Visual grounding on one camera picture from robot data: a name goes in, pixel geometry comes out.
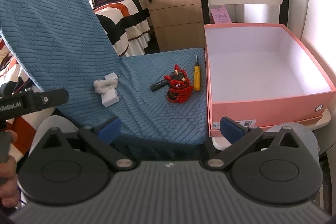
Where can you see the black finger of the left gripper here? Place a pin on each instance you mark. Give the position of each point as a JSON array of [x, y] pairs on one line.
[[29, 102]]

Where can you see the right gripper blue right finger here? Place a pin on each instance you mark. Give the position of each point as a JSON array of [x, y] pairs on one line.
[[242, 139]]

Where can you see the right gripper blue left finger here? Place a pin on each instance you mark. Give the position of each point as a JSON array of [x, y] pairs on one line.
[[99, 139]]

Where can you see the white usb charger plug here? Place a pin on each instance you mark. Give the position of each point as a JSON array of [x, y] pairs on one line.
[[110, 97]]

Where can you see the white fluffy plush toy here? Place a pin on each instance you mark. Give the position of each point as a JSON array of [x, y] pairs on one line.
[[102, 86]]

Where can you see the red lion dance figurine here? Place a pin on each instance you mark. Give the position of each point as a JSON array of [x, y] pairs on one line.
[[180, 87]]

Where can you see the person's left hand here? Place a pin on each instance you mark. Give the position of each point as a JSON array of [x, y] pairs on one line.
[[9, 189]]

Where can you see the pink open storage box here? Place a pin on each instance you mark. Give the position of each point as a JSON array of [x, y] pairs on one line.
[[262, 75]]

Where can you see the blue textured sofa chair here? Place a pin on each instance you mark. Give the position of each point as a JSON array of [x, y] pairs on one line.
[[62, 44]]

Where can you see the black rectangular lighter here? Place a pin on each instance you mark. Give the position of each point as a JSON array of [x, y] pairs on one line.
[[158, 85]]

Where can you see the striped bed cover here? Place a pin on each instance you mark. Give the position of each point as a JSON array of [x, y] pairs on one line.
[[126, 25]]

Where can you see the wooden drawer cabinet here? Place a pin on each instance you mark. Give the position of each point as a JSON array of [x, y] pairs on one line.
[[178, 24]]

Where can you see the yellow handled screwdriver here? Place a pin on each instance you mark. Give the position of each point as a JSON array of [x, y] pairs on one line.
[[197, 75]]

